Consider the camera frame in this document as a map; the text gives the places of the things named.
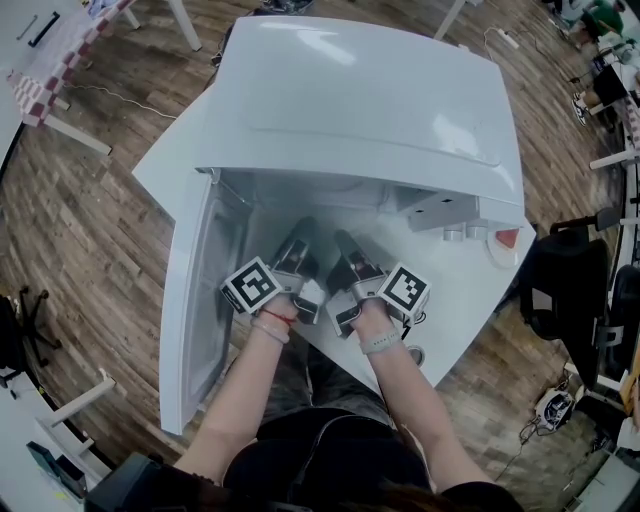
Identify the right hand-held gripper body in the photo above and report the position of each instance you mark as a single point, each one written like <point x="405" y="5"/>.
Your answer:
<point x="380" y="295"/>

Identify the white power strip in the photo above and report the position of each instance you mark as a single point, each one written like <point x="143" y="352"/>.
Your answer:
<point x="505" y="37"/>

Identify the black mesh office chair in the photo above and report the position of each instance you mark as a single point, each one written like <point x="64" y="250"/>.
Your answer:
<point x="622" y="325"/>

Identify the white dish with red piece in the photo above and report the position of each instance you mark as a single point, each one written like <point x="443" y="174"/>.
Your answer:
<point x="506" y="245"/>

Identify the black box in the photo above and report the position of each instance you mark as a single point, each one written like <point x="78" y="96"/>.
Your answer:
<point x="125" y="482"/>

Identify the grey wrist watch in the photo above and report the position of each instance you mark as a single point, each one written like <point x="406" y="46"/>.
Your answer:
<point x="380" y="342"/>

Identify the dark green box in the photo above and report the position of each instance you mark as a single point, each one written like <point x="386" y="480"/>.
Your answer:
<point x="55" y="470"/>

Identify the person's grey trousers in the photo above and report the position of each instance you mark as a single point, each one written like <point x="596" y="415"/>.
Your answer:
<point x="330" y="380"/>

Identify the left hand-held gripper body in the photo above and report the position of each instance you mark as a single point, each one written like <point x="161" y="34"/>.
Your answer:
<point x="280" y="282"/>

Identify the small grey tape roll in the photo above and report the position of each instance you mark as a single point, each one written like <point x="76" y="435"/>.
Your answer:
<point x="417" y="354"/>

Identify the white table leg frame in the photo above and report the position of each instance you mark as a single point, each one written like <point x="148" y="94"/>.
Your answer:
<point x="80" y="400"/>

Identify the black chair base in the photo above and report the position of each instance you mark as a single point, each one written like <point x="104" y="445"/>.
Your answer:
<point x="25" y="335"/>

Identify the red white checkered cloth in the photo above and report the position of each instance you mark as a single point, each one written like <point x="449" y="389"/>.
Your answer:
<point x="55" y="60"/>

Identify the person's left forearm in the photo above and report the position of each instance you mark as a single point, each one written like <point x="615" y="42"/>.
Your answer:
<point x="240" y="390"/>

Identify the person's right forearm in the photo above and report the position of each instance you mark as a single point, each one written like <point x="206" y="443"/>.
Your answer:
<point x="415" y="400"/>

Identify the pale pink bangle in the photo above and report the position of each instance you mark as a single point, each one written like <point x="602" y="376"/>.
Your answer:
<point x="270" y="331"/>

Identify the person's black top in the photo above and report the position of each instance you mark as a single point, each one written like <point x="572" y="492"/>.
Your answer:
<point x="340" y="460"/>

